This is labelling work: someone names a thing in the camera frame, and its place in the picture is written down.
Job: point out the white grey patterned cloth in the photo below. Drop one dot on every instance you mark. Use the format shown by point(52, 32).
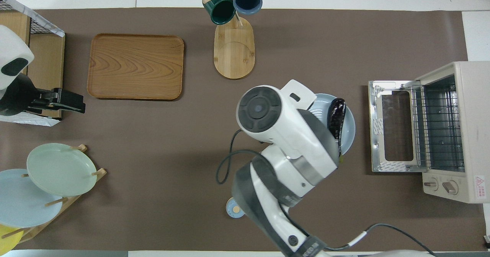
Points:
point(46, 23)

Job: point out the beige toaster oven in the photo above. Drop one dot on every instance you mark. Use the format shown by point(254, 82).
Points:
point(471, 127)

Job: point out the dark green mug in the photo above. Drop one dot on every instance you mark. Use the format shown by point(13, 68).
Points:
point(220, 8)

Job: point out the wooden serving tray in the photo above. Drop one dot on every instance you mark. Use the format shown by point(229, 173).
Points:
point(136, 66)

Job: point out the yellow plate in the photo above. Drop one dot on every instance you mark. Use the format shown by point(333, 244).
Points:
point(7, 239)

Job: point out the wooden shelf box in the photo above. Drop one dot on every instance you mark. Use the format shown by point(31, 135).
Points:
point(46, 65)

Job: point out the blue call bell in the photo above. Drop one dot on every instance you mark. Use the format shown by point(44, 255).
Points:
point(231, 211)

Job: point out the wooden mug tree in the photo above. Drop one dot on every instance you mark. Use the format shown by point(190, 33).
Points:
point(234, 54)

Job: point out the dark purple eggplant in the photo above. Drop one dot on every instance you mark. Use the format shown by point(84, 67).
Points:
point(337, 115)

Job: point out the pale blue racked plate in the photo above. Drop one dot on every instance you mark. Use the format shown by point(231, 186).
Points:
point(23, 207)

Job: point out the brown table mat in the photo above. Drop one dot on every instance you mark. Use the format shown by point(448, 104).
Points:
point(153, 153)

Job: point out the wooden plate rack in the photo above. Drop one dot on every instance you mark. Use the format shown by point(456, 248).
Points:
point(76, 196)

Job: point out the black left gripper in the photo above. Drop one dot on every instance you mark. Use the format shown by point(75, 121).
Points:
point(19, 96)

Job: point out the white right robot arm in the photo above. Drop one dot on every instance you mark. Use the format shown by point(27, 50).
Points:
point(275, 123)

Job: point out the mint green plate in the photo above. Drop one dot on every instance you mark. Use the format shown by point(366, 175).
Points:
point(61, 169)

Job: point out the light blue round plate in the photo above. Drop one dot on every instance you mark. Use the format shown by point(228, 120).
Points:
point(348, 130)

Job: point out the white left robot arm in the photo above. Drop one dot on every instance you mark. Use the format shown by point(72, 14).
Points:
point(13, 44)

